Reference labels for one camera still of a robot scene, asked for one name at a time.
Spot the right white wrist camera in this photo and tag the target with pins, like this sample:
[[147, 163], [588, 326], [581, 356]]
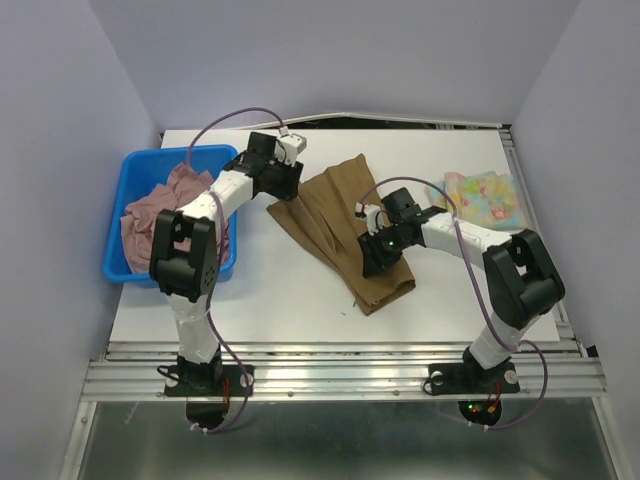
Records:
[[372, 215]]

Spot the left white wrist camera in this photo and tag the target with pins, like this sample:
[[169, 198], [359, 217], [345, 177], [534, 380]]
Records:
[[289, 147]]

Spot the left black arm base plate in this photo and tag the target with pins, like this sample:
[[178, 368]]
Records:
[[231, 382]]

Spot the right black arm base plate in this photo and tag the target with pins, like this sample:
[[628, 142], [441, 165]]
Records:
[[464, 379]]

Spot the blue plastic bin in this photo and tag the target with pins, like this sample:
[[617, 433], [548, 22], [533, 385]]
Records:
[[140, 172]]

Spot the floral pastel skirt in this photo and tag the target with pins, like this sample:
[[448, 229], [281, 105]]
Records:
[[488, 199]]

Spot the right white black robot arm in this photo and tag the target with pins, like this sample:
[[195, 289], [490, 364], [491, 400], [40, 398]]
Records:
[[522, 280]]

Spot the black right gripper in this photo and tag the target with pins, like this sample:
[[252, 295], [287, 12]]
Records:
[[373, 258]]

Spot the brown skirt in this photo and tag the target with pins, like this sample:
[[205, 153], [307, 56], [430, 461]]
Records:
[[321, 219]]

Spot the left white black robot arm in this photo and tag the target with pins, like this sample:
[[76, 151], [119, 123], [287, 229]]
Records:
[[188, 246]]

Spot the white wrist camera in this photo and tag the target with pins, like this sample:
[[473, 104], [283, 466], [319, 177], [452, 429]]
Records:
[[372, 215], [289, 147]]

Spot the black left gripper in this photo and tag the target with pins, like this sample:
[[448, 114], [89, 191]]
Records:
[[289, 190]]

